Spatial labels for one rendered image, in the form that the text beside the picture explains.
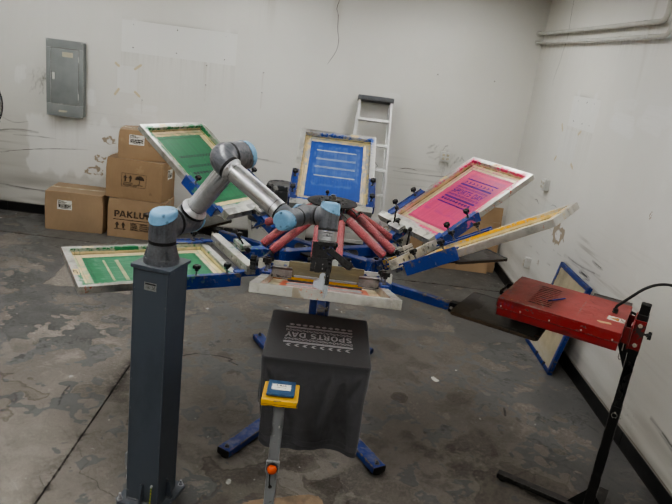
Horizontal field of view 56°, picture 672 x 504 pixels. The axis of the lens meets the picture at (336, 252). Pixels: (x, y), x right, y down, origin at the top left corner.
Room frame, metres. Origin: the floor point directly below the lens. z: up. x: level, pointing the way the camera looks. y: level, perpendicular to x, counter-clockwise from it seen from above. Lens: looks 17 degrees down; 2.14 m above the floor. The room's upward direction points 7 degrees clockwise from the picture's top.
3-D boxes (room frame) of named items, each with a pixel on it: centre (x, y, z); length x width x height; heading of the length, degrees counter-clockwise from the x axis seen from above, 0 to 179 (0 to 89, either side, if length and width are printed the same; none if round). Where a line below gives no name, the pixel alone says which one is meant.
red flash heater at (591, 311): (2.98, -1.19, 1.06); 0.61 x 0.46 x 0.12; 62
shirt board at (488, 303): (3.34, -0.53, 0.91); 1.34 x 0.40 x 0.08; 62
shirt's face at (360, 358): (2.54, 0.03, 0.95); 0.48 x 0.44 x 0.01; 2
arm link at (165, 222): (2.56, 0.73, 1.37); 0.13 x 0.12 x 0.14; 152
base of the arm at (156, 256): (2.55, 0.74, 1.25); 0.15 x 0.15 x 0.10
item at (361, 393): (2.31, 0.02, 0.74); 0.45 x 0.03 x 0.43; 92
